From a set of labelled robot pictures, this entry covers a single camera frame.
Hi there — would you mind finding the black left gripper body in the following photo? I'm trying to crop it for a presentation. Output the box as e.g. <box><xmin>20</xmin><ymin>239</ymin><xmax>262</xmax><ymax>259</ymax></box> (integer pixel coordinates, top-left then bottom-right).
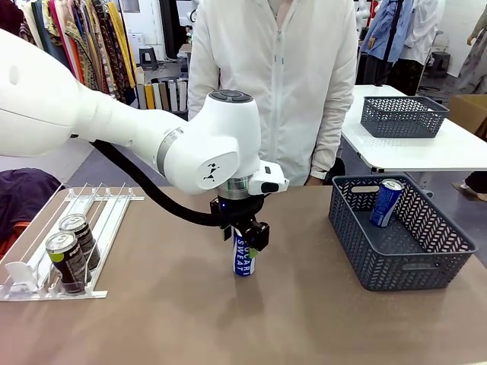
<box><xmin>208</xmin><ymin>195</ymin><xmax>264</xmax><ymax>230</ymax></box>

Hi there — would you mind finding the blue Pocari Sweat can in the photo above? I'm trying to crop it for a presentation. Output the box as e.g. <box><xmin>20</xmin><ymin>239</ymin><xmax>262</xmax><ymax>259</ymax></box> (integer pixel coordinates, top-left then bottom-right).
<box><xmin>368</xmin><ymin>179</ymin><xmax>406</xmax><ymax>228</ymax></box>
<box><xmin>231</xmin><ymin>227</ymin><xmax>258</xmax><ymax>278</ymax></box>

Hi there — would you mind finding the black Pepsi can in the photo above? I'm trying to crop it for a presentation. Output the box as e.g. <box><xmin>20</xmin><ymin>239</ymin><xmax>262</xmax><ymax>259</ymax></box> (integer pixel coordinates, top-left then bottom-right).
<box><xmin>58</xmin><ymin>213</ymin><xmax>102</xmax><ymax>273</ymax></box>
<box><xmin>45</xmin><ymin>231</ymin><xmax>90</xmax><ymax>296</ymax></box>

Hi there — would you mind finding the grey plastic lattice basket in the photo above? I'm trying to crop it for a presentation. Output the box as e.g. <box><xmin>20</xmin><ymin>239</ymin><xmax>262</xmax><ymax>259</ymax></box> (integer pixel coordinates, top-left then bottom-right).
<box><xmin>328</xmin><ymin>173</ymin><xmax>479</xmax><ymax>293</ymax></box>
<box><xmin>359</xmin><ymin>95</ymin><xmax>450</xmax><ymax>139</ymax></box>

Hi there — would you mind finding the person's left forearm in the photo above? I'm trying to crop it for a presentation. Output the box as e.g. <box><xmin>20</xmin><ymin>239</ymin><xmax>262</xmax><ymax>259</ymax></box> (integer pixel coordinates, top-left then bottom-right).
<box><xmin>310</xmin><ymin>102</ymin><xmax>357</xmax><ymax>175</ymax></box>

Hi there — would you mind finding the white can dispenser rack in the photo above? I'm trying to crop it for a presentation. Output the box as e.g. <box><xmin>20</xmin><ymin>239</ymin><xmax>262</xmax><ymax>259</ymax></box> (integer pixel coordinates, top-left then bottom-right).
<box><xmin>0</xmin><ymin>182</ymin><xmax>146</xmax><ymax>303</ymax></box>

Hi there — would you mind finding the light grey fabric roll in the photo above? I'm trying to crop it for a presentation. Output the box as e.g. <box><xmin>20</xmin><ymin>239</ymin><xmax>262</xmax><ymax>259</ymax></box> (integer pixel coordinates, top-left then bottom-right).
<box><xmin>168</xmin><ymin>79</ymin><xmax>179</xmax><ymax>112</ymax></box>

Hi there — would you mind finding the person's torso in white jacket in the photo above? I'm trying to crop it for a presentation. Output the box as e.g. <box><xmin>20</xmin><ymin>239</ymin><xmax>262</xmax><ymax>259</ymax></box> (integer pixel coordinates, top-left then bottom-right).
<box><xmin>186</xmin><ymin>0</ymin><xmax>358</xmax><ymax>187</ymax></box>

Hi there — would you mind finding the white fabric roll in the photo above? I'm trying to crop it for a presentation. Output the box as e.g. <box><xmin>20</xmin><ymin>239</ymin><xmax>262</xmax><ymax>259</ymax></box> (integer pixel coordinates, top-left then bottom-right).
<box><xmin>152</xmin><ymin>81</ymin><xmax>164</xmax><ymax>111</ymax></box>

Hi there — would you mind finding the grey plastic stool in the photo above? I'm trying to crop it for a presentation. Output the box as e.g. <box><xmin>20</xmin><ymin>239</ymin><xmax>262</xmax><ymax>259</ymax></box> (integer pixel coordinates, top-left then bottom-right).
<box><xmin>138</xmin><ymin>46</ymin><xmax>158</xmax><ymax>71</ymax></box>

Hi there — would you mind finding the white table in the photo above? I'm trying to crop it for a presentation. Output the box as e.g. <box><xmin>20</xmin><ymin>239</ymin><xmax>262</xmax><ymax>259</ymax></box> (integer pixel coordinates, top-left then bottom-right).
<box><xmin>340</xmin><ymin>84</ymin><xmax>487</xmax><ymax>198</ymax></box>

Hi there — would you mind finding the white air purifier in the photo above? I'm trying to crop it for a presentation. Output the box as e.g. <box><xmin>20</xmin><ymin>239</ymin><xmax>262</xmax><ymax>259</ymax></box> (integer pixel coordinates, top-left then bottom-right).
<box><xmin>126</xmin><ymin>31</ymin><xmax>148</xmax><ymax>62</ymax></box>

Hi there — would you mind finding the brown patterned hanging garment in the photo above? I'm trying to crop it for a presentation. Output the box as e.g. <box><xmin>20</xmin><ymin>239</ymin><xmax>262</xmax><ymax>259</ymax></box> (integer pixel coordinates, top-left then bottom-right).
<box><xmin>88</xmin><ymin>0</ymin><xmax>129</xmax><ymax>104</ymax></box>

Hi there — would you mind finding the yellow hanging garment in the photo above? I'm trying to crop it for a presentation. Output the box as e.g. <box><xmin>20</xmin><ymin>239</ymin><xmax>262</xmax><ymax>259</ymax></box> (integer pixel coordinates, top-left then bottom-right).
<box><xmin>106</xmin><ymin>1</ymin><xmax>137</xmax><ymax>89</ymax></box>

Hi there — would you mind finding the dark purple cloth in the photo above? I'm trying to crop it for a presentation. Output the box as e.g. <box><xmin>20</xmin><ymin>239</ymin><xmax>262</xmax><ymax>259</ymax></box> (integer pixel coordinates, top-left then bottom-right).
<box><xmin>0</xmin><ymin>167</ymin><xmax>65</xmax><ymax>246</ymax></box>

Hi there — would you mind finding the green patterned hanging garment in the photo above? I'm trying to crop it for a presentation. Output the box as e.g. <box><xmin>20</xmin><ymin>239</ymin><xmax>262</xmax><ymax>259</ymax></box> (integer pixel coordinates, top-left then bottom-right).
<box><xmin>63</xmin><ymin>14</ymin><xmax>97</xmax><ymax>91</ymax></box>

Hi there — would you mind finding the bystander's leg with shoe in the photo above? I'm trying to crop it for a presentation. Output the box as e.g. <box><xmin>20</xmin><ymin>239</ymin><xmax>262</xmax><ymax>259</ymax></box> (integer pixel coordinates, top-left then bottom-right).
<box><xmin>460</xmin><ymin>170</ymin><xmax>487</xmax><ymax>202</ymax></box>

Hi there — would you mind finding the pink hanging garment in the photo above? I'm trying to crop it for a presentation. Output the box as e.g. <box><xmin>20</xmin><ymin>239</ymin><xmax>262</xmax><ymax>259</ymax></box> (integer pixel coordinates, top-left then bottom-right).
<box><xmin>47</xmin><ymin>0</ymin><xmax>79</xmax><ymax>79</ymax></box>

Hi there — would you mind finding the black stand pole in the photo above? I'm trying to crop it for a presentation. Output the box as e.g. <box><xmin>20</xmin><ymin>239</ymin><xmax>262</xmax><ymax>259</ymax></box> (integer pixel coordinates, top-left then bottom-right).
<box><xmin>374</xmin><ymin>0</ymin><xmax>405</xmax><ymax>88</ymax></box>

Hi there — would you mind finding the brown cardboard box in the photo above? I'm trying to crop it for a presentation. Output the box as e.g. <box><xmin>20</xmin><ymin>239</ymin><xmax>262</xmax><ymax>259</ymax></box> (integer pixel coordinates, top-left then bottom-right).
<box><xmin>447</xmin><ymin>94</ymin><xmax>487</xmax><ymax>138</ymax></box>

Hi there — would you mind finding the dark plastic stool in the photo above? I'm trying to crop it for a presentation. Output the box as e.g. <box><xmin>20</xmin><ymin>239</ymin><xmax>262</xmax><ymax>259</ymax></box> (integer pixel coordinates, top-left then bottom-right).
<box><xmin>429</xmin><ymin>50</ymin><xmax>452</xmax><ymax>79</ymax></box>

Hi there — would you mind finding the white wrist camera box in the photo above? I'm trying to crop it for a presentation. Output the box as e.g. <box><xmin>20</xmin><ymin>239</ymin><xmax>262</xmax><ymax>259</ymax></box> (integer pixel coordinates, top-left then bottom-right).
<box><xmin>249</xmin><ymin>161</ymin><xmax>290</xmax><ymax>194</ymax></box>

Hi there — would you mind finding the black corrugated cable hose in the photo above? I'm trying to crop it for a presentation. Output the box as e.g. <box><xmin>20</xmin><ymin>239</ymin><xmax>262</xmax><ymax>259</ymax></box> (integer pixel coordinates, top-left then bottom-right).
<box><xmin>93</xmin><ymin>138</ymin><xmax>264</xmax><ymax>229</ymax></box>

